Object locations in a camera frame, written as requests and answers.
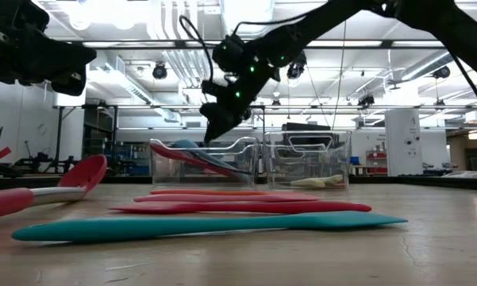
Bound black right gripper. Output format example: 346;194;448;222
200;80;256;143

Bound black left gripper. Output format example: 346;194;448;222
0;34;98;97

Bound red silicone spatula with hole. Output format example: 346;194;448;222
109;200;373;215

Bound pale green handled utensil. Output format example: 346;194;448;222
320;174;345;187

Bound teal silicone spatula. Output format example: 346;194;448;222
10;210;410;244

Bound clear plastic bin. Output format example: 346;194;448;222
261;129;352;191
149;137;260;187

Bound dark shelving unit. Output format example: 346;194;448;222
82;107;119;172

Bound black background monitor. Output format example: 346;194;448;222
285;122;333;133

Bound black background equipment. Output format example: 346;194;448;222
13;150;83;175

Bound blue crates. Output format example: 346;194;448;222
117;142;152;176

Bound red parts shelf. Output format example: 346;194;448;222
364;149;388;176

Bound white pillar with signs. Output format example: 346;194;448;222
384;109;424;177

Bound black vertical post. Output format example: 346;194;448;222
54;106;65;174

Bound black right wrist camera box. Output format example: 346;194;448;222
213;34;247;73

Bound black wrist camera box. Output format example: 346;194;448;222
0;0;51;41
213;34;247;73

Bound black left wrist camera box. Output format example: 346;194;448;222
0;0;51;41

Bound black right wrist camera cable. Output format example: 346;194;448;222
178;14;215;83

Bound yellow handled knife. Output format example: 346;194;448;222
288;177;328;190

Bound black overhead frame bar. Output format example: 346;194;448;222
49;38;477;51

